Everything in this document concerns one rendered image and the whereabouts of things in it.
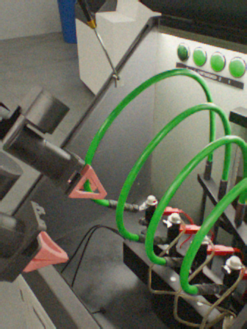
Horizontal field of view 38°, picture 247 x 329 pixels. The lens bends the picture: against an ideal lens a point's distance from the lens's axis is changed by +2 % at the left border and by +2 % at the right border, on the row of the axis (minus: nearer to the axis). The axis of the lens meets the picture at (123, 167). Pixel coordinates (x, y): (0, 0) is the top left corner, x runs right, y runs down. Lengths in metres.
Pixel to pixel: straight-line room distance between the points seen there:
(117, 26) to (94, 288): 2.85
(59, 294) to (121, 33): 2.98
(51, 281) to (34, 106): 0.46
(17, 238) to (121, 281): 0.59
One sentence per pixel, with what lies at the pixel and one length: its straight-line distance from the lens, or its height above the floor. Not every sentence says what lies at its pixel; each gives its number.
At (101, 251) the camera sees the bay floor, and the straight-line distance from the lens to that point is 1.14.
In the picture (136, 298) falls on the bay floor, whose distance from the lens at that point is 1.03.
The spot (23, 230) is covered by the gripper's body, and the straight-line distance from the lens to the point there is 0.52.
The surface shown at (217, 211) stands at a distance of 0.58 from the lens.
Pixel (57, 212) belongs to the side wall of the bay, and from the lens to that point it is 1.14.
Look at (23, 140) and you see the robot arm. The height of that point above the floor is 1.36.
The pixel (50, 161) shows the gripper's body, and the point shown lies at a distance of 0.64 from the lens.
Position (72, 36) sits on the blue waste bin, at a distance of 6.96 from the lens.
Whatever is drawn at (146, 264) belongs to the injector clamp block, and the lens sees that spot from 0.91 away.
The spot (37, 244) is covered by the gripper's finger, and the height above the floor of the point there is 1.29.
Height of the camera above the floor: 1.65
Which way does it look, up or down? 33 degrees down
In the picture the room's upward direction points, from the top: straight up
